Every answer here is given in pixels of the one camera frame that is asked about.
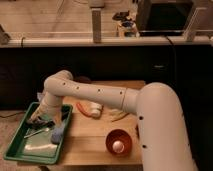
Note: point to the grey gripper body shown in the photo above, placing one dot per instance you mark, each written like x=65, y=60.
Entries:
x=38, y=112

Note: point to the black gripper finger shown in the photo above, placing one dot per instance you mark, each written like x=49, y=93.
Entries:
x=37, y=124

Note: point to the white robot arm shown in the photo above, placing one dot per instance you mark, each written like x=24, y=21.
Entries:
x=162, y=130

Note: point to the green plastic tray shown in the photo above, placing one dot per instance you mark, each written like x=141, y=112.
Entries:
x=36, y=149

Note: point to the silver utensil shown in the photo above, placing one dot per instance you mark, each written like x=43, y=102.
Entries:
x=35, y=133

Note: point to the orange carrot toy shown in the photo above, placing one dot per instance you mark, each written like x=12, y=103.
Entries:
x=82, y=110

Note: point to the yellow banana toy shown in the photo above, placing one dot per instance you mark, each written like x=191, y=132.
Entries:
x=116, y=115

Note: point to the white egg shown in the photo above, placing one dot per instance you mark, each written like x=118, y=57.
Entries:
x=118, y=146

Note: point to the orange bowl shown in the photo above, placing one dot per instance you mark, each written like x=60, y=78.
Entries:
x=119, y=134

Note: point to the black monitor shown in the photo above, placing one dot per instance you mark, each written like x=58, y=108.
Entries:
x=162, y=17

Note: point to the metal frame post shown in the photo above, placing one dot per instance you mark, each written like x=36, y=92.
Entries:
x=96, y=6

